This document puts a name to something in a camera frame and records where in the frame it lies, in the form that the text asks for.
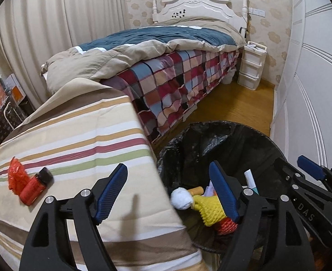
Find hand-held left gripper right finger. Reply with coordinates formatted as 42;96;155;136
209;160;316;271

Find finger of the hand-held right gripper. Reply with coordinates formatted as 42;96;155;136
273;157;332;204
297;155;332;196

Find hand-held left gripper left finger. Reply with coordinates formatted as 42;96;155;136
19;163;128;271

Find white printed pouch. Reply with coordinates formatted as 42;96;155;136
204;178;219;197

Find white tube with teal band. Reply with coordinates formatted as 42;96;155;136
243;169;259;195

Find white paper ball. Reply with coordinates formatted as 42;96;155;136
170;188;195;211

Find trash bin with black bag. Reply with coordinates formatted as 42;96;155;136
156;121;307;253

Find yellow foam fruit net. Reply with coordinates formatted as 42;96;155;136
193;195;228;227

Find orange foam fruit net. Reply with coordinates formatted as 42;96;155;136
215;216;240;235

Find striped cloth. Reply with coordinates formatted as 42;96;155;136
0;77;203;271

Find red bottle with black cap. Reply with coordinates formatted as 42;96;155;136
19;167;54;206

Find white wardrobe doors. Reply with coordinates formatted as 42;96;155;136
270;0;332;181

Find red crumpled plastic bag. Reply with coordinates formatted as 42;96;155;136
7;157;31;196

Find small white bucket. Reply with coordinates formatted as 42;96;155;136
222;68;237;84

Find white plastic drawer unit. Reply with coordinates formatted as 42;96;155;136
237;41;268;91

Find plaid bed sheet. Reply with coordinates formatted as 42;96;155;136
101;48;244;144

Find dark storage cart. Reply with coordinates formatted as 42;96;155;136
0;93;37;156

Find white and orange box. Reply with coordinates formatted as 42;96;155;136
2;74;25;103

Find beige and blue duvet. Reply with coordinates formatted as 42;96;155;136
40;15;247;93

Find cream curtain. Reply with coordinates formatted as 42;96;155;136
0;0;127;110

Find white bed headboard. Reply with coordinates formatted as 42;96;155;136
152;0;249;31

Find dark hanging cord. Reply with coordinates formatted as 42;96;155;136
239;13;251;38

